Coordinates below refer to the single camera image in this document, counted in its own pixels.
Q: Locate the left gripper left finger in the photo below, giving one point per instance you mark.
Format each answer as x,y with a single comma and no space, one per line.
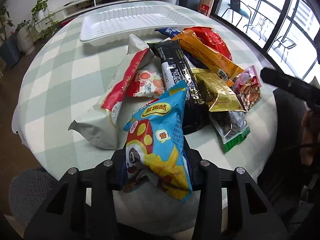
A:
81,205

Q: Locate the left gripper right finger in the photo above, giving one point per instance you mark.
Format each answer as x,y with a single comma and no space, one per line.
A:
231,205

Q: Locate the red patterned biscuit packet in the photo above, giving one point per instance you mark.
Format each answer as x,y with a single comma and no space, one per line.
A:
247,88

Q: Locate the orange snack bar packet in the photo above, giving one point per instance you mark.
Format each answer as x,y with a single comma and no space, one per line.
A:
214,60

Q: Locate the white red snack bag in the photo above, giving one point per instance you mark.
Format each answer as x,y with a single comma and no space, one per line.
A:
99,125

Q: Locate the green clear snack packet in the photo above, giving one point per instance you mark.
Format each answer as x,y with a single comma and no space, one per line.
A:
231,126

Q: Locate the gold foil snack packet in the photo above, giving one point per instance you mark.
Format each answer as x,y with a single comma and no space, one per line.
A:
215,92

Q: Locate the blue chips snack bag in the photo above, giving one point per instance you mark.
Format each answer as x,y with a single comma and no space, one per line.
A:
154,146

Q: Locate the red foil snack bag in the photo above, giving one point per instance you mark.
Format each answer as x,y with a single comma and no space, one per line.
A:
212,39

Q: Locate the black snack bag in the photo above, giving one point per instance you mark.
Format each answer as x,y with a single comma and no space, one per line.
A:
177,73

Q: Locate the floral white red packet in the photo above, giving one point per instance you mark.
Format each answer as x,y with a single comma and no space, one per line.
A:
146,84

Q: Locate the dark blue snack packet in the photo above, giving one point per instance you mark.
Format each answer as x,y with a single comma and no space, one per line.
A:
168,31

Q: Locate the right hand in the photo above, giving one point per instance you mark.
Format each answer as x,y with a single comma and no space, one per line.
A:
310,135

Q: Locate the grey chair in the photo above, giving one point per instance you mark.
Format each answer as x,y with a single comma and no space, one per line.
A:
27,192

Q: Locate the balcony metal table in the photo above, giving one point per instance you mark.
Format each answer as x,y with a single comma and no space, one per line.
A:
259,24

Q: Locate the black balcony chair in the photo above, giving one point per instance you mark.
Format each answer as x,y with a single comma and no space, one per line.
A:
240,8

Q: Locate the red gift bag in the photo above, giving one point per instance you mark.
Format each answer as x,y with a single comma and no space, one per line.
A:
205,9

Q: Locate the tall plant dark pot left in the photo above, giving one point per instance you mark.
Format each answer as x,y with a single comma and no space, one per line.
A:
10,52

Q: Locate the white ribbed pot plant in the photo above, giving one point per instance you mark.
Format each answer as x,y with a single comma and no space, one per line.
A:
24,38

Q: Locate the white plastic tray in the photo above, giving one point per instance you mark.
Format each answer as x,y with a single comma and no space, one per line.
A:
118,24

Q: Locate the trailing pothos plant left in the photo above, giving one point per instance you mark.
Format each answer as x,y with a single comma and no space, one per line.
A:
44,23

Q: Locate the white TV cabinet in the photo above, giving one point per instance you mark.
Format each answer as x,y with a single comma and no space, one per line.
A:
72,9

